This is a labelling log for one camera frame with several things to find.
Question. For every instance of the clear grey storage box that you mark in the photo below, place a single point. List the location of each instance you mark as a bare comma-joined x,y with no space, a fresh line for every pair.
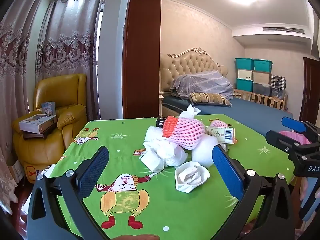
262,88

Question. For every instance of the black white checkered bag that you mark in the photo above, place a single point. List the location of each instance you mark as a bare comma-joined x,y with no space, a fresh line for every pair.
278,82

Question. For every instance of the green cartoon printed tablecloth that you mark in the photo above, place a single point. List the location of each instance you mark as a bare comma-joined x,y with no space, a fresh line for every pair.
175,205

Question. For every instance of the orange foam fruit net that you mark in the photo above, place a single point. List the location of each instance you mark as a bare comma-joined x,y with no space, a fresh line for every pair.
170,127

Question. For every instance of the lace patterned curtain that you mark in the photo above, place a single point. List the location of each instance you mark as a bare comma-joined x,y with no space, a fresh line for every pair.
70,37
15,67

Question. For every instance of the small blue box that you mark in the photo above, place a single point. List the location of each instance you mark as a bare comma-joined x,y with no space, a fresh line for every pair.
48,108

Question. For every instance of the small black box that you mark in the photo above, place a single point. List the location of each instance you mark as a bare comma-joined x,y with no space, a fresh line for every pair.
160,122

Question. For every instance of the dark printed bag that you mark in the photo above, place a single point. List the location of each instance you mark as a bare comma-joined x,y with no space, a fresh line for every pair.
278,93

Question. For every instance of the brown wooden partition panel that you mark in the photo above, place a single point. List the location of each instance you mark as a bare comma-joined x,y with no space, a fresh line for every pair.
142,55

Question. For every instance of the grey blue duvet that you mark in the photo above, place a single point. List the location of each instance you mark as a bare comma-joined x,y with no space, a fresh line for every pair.
202,85

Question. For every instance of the pink foam fruit net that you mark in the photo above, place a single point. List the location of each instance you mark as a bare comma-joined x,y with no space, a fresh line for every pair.
187,133
218,124

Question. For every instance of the brown wooden door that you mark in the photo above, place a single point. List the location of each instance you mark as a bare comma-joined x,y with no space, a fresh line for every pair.
310,92

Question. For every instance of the trash bin with pink bag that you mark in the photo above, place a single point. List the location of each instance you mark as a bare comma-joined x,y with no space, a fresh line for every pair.
287,134

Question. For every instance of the blue mattress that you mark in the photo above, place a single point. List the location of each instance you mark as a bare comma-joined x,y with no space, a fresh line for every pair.
250,115

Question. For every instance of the wooden crib rail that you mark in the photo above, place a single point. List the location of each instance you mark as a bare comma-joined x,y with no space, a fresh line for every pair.
260,100

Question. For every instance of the yellow leather armchair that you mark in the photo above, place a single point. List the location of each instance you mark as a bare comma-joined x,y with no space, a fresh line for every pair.
67,97

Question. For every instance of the beige medicine box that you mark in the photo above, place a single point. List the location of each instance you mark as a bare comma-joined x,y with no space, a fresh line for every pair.
221,135

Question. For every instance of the ceiling air vent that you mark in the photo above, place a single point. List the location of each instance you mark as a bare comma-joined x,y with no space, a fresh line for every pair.
283,30

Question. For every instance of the beige storage box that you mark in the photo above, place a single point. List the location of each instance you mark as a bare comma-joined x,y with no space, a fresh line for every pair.
262,77

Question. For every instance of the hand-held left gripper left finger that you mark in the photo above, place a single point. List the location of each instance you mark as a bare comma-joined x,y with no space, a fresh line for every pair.
93,170

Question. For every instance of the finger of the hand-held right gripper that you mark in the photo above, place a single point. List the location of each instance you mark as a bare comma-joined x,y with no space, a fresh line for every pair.
293,124
277,137

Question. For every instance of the beige tufted headboard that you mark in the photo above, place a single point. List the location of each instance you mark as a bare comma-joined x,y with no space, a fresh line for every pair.
190,62

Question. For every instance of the teal storage box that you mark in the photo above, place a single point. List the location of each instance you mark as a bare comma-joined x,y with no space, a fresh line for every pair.
262,65
245,85
244,63

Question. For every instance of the person's right hand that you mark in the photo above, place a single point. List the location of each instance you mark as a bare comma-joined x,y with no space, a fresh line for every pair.
303,187

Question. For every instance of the flat white blue box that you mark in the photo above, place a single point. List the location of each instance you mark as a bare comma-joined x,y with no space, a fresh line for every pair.
37,123

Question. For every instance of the white paper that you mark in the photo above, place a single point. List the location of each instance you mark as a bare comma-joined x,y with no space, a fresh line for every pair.
191,177

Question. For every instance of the white tissue pile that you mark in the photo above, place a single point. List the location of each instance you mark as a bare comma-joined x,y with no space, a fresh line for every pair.
162,152

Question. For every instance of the white foam sheet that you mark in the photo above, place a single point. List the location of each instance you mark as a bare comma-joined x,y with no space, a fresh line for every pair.
203,152

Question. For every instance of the white storage box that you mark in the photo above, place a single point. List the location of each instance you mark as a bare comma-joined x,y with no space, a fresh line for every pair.
245,74

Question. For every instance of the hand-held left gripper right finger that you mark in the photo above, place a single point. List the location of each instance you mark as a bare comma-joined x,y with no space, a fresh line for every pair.
226,172

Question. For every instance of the striped pillow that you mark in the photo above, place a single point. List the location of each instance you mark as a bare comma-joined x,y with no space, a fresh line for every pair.
210,98

